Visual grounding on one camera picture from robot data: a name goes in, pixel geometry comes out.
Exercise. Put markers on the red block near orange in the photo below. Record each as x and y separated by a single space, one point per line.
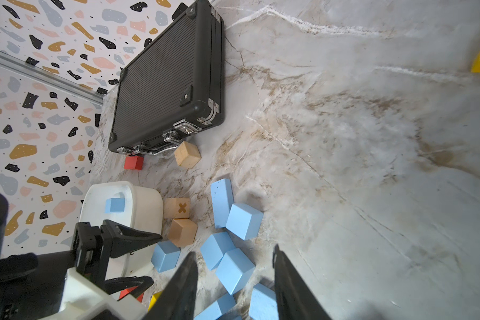
130 294

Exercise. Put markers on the blue cube isolated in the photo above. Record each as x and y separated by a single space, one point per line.
114 205

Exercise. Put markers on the yellow cube left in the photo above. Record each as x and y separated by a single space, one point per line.
154 298

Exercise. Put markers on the red block behind tub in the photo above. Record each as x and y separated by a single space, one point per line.
134 162

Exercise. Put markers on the long speckled blue block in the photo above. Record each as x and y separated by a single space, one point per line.
222 201

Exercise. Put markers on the wood cube near case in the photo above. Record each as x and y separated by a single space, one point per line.
187 155

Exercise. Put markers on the blue long block stack top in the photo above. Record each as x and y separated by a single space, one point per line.
218 308

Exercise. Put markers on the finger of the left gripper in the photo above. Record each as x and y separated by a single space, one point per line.
119 240
117 284

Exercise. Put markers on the wood cube with cross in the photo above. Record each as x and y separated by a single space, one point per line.
177 208

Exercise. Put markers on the plain wood cube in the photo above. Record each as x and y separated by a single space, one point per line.
182 232

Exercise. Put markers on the blue cube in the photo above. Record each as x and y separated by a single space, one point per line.
214 249
165 256
235 270
244 221

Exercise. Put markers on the blue flat block right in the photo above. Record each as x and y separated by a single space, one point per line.
263 304

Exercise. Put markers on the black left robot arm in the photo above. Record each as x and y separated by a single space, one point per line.
32 286

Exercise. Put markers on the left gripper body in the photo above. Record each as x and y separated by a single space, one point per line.
83 296

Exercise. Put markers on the white plastic tub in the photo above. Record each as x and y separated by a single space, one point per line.
144 209

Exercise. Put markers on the black ribbed carrying case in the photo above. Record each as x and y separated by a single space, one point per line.
174 88

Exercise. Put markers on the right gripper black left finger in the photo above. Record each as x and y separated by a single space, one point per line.
178 298

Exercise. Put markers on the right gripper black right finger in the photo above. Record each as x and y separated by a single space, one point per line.
294 299

